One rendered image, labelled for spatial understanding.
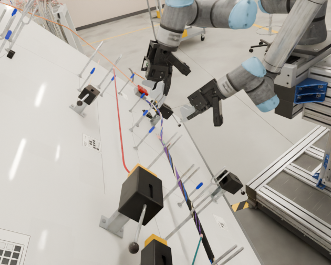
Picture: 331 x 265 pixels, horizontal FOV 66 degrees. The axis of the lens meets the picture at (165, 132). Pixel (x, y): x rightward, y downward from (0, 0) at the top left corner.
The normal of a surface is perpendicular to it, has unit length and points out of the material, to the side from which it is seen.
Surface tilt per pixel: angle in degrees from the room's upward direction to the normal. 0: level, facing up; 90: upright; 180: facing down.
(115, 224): 80
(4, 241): 52
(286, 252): 0
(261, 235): 0
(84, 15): 90
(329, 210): 0
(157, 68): 98
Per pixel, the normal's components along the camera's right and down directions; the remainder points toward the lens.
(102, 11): 0.27, 0.53
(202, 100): -0.40, 0.33
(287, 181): -0.19, -0.79
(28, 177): 0.63, -0.72
